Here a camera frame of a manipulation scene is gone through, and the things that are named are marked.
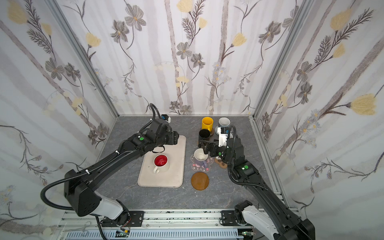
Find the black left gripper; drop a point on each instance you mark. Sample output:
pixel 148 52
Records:
pixel 173 138

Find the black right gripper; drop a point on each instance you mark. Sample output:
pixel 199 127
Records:
pixel 208 147

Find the white grey mug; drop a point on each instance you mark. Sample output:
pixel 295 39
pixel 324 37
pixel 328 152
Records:
pixel 200 155

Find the black mug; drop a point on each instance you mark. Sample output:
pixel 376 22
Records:
pixel 204 135

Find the pink flower shaped coaster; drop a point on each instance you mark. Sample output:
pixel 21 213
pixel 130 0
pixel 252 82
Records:
pixel 201 166

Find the brown paw shaped coaster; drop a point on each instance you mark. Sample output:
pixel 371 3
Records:
pixel 221 164

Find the yellow mug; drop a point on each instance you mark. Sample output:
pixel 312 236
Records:
pixel 207 124

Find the blue floral mug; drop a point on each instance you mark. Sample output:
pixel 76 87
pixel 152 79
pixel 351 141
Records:
pixel 224 122

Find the white mug red inside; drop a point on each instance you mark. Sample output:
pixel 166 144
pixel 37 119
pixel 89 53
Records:
pixel 161 163

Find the light brown cork coaster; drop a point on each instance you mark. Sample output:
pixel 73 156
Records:
pixel 200 181

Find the beige plastic tray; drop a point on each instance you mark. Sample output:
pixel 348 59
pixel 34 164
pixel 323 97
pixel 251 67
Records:
pixel 171 174

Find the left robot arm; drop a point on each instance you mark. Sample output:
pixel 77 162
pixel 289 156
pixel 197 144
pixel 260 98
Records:
pixel 81 189

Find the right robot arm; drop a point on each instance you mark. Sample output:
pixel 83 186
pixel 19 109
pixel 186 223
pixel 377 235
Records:
pixel 278 222

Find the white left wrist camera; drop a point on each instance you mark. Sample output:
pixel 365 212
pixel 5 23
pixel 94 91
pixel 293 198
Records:
pixel 166 118

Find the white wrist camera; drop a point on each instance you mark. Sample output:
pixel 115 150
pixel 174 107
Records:
pixel 166 118
pixel 223 135

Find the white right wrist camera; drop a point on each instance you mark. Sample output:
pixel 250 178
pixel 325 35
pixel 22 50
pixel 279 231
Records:
pixel 223 135

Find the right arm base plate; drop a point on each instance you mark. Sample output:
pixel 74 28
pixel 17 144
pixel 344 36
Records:
pixel 232 218

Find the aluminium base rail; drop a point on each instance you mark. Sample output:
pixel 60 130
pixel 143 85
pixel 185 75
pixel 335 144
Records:
pixel 195 216

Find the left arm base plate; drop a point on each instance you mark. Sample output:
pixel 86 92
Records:
pixel 132 218

